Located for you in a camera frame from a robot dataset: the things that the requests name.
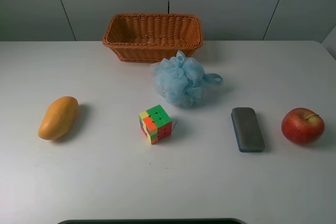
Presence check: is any light blue bath loofah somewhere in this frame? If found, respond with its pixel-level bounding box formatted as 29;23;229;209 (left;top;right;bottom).
151;50;223;108

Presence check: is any grey blue whiteboard eraser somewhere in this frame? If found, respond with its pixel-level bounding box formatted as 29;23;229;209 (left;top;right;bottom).
231;107;265;153

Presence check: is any red apple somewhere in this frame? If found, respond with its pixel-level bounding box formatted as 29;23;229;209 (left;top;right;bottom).
281;108;325;145

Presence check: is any yellow mango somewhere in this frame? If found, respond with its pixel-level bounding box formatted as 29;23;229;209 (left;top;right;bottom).
38;96;79;141

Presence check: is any orange wicker basket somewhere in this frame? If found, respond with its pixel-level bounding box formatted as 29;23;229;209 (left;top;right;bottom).
102;14;203;63

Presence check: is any colourful puzzle cube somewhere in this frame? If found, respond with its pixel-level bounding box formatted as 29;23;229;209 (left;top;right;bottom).
139;105;172;145

